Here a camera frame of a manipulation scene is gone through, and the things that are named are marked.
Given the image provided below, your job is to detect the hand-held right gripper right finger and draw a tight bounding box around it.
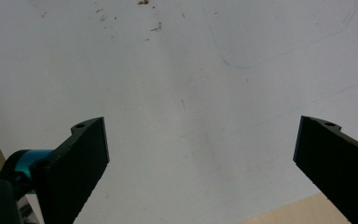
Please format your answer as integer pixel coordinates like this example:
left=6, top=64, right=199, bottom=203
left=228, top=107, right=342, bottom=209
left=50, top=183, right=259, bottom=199
left=293, top=115, right=358, bottom=224

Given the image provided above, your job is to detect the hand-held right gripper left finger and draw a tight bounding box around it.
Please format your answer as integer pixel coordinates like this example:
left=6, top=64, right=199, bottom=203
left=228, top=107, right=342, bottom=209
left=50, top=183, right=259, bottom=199
left=31, top=116, right=111, bottom=224

